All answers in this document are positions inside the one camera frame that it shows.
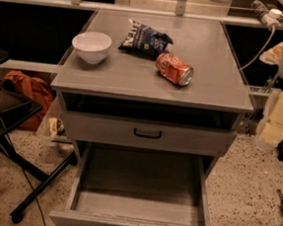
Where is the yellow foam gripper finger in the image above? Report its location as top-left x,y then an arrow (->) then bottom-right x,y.
255,92 -> 283,151

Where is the grey drawer cabinet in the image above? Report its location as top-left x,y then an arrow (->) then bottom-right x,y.
37,5 -> 262,226

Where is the open grey middle drawer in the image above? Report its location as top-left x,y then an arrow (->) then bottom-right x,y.
50,143 -> 211,226

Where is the closed grey top drawer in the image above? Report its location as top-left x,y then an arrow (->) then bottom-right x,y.
62,112 -> 237,157

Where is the white power strip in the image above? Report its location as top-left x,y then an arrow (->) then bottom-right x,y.
250,0 -> 283,29

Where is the blue chip bag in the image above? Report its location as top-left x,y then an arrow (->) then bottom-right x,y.
118,20 -> 174,58

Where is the white ceramic bowl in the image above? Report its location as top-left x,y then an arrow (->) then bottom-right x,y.
71,32 -> 112,64

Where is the clear plastic snack bag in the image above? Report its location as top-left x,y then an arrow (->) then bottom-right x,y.
36,99 -> 70,143

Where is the orange backpack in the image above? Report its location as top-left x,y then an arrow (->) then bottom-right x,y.
4,70 -> 54,131

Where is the black folding table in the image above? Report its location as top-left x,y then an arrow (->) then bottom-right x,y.
0,44 -> 88,226

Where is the white cable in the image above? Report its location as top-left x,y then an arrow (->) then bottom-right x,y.
239,23 -> 277,75

